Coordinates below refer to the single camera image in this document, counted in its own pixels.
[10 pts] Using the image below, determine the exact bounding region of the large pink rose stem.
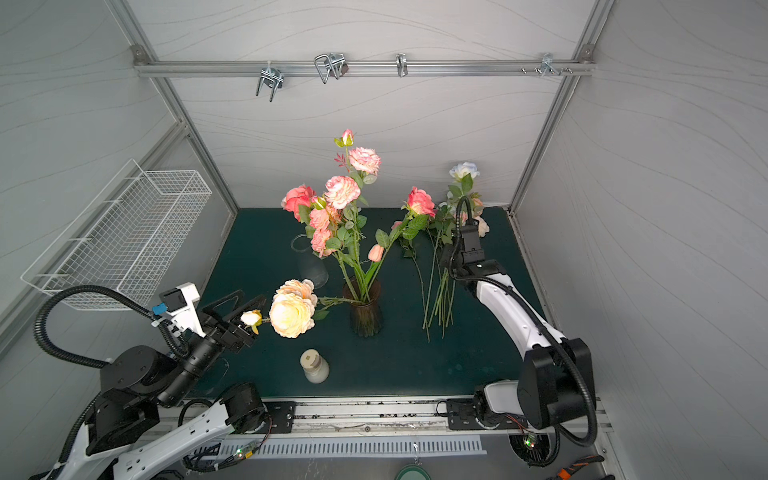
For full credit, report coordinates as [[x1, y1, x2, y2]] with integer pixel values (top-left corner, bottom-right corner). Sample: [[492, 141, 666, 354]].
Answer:
[[281, 185, 318, 224]]

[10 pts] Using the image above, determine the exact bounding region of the pink carnation spray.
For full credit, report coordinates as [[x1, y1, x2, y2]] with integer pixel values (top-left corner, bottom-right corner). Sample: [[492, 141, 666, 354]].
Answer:
[[308, 196, 360, 300]]

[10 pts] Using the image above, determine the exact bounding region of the white blue rose stem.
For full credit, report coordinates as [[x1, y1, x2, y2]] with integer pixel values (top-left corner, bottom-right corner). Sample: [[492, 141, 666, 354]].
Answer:
[[440, 162, 489, 237]]

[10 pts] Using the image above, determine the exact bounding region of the white wire basket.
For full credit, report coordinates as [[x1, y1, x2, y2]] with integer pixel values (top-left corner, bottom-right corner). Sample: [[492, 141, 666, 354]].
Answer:
[[21, 159, 212, 306]]

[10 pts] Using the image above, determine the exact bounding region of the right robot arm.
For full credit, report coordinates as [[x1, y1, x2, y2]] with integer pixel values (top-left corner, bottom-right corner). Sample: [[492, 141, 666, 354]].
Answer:
[[446, 197, 597, 467]]

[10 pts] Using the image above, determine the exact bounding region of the white vented strip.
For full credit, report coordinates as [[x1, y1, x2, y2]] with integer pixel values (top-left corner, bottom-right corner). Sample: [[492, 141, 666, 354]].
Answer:
[[250, 435, 487, 459]]

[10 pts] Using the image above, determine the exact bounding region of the tall peach peony stem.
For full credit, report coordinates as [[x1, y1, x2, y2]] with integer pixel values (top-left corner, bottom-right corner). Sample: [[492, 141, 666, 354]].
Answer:
[[239, 279, 361, 339]]

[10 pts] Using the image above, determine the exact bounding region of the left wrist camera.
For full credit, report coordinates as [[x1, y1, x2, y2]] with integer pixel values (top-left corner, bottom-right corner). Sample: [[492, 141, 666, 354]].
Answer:
[[151, 283, 206, 338]]

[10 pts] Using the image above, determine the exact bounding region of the aluminium crossbar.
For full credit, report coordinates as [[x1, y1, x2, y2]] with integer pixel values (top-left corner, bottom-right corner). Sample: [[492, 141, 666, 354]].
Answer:
[[134, 57, 596, 78]]

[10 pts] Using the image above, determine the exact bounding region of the metal u-bolt clamp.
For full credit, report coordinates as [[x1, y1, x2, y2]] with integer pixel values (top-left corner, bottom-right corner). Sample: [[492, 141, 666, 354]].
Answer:
[[255, 65, 284, 102]]

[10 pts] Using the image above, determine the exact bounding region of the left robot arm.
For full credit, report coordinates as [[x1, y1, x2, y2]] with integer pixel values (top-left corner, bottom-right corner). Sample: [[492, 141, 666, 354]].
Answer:
[[33, 283, 272, 479]]

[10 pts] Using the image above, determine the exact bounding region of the tall pink peony stem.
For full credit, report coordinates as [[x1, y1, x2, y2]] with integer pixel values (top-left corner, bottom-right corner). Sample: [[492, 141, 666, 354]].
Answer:
[[323, 129, 381, 293]]

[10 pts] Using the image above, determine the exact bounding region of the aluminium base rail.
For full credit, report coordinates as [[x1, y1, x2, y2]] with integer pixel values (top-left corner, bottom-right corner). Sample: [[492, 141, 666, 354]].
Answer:
[[149, 392, 613, 438]]

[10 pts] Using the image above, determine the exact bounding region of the small pink rose bunch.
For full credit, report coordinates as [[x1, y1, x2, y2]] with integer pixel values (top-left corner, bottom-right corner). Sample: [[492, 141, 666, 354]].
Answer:
[[398, 194, 460, 339]]

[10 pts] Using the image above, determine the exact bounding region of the pink ribbed glass vase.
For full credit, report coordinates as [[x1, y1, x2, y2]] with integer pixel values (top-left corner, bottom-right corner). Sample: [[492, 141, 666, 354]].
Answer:
[[343, 280, 383, 338]]

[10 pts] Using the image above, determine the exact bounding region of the clear ribbed glass vase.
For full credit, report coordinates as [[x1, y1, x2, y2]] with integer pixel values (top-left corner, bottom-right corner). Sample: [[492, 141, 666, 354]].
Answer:
[[290, 234, 329, 289]]

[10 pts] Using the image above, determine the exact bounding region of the pink bud stem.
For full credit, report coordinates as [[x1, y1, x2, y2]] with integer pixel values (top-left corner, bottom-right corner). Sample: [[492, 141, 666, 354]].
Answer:
[[361, 243, 386, 301]]

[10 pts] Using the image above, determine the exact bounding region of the cream capped bottle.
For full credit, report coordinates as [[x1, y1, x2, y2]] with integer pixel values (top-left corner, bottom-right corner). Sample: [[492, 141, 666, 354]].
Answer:
[[300, 349, 330, 384]]

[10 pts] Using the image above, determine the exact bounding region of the green round lid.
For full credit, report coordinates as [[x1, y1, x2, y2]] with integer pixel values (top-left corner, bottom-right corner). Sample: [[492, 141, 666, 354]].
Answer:
[[395, 464, 431, 480]]

